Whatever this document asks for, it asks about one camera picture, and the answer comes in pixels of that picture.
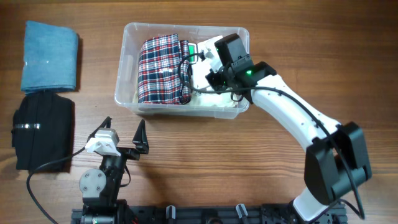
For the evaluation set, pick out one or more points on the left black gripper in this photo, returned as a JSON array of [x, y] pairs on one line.
[[140, 142]]

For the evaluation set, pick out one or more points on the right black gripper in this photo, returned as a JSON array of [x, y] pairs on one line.
[[217, 84]]

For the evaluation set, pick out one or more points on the white printed cloth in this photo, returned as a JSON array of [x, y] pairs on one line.
[[200, 69]]

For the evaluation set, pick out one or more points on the cream cloth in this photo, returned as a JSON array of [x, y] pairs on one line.
[[193, 99]]

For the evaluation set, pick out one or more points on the plaid cloth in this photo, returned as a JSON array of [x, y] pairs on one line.
[[162, 71]]

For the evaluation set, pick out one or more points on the clear plastic storage container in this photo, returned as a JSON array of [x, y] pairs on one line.
[[135, 34]]

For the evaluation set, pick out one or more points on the black cloth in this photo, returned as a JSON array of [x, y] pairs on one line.
[[42, 129]]

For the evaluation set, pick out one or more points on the blue denim cloth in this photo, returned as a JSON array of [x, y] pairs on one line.
[[50, 58]]

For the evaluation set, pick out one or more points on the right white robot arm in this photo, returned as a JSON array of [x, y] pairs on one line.
[[336, 155]]

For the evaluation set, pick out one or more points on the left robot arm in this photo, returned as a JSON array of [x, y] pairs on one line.
[[100, 187]]

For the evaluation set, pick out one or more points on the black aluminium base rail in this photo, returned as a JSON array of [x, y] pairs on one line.
[[264, 214]]

